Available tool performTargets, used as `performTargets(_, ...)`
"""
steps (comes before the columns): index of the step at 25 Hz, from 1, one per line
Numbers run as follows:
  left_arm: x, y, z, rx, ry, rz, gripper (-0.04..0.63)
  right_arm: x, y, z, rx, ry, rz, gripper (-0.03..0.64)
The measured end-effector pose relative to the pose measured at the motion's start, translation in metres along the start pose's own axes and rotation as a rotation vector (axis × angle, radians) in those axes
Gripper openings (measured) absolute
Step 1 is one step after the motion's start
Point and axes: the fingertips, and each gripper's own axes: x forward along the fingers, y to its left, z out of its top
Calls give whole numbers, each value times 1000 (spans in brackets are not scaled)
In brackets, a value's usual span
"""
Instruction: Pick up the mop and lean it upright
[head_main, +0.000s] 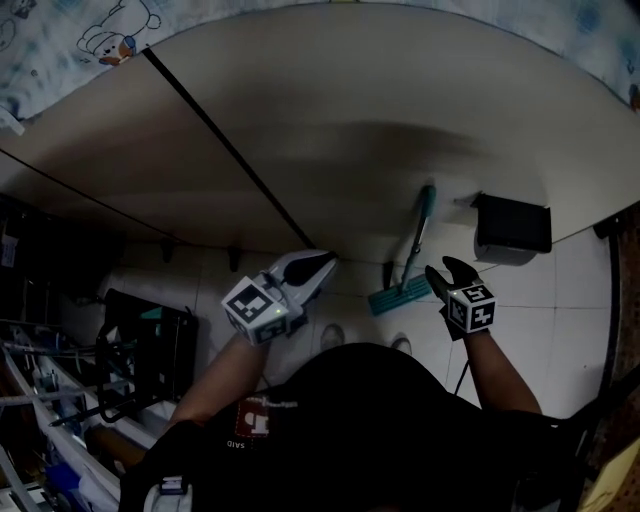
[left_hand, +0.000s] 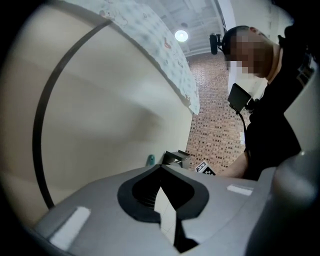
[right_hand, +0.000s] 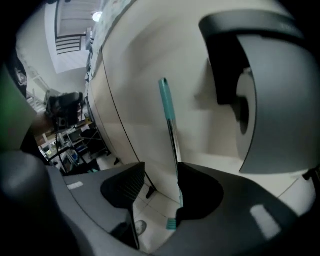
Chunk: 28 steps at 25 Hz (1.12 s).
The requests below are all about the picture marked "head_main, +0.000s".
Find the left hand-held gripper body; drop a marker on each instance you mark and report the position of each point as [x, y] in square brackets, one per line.
[255, 310]

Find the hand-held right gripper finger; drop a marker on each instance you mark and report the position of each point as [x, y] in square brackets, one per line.
[465, 275]
[437, 282]

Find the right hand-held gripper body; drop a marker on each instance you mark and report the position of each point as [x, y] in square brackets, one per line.
[472, 307]

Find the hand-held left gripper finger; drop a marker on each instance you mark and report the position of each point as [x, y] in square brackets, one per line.
[300, 256]
[315, 290]

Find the person's left forearm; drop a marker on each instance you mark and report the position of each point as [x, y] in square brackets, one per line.
[225, 380]

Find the person's right forearm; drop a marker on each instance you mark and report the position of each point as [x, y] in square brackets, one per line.
[500, 375]

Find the black partition foot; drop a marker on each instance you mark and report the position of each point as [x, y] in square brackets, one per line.
[168, 251]
[388, 274]
[234, 257]

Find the person's left shoe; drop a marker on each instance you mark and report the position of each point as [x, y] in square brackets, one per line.
[333, 337]

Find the person's shoe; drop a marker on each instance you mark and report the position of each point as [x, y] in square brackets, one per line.
[333, 337]
[401, 345]

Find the person's right shoe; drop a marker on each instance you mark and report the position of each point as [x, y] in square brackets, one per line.
[401, 345]

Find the person's black shirt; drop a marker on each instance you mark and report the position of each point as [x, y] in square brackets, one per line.
[375, 440]

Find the yellow perforated board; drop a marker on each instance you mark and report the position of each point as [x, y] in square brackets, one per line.
[615, 480]

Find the white metal shelf rack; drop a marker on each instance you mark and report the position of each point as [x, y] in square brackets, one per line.
[50, 425]

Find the white paper label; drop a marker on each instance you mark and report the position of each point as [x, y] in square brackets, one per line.
[7, 250]

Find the blue plastic box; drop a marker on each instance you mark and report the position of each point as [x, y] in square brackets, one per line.
[64, 485]

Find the checked cartoon bedsheet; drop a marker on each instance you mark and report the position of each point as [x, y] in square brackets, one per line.
[50, 30]

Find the black tube frame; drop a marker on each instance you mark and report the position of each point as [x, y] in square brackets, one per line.
[102, 370]

